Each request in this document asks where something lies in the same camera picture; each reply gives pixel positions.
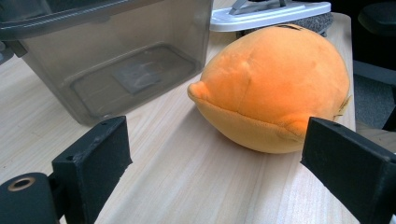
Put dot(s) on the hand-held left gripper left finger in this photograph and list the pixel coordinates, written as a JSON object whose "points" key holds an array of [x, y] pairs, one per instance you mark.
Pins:
{"points": [[93, 168]]}

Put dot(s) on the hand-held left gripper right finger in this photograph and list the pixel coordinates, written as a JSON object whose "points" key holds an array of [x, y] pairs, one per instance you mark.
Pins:
{"points": [[351, 168]]}

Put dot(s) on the transparent grey storage box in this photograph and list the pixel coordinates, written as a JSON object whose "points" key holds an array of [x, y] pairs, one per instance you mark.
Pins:
{"points": [[109, 62]]}

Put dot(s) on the orange plush toy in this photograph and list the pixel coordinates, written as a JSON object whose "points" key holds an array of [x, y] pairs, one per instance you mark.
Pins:
{"points": [[274, 87]]}

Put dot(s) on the grey box with white lid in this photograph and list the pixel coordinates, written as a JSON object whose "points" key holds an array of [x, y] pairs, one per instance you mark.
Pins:
{"points": [[267, 17]]}

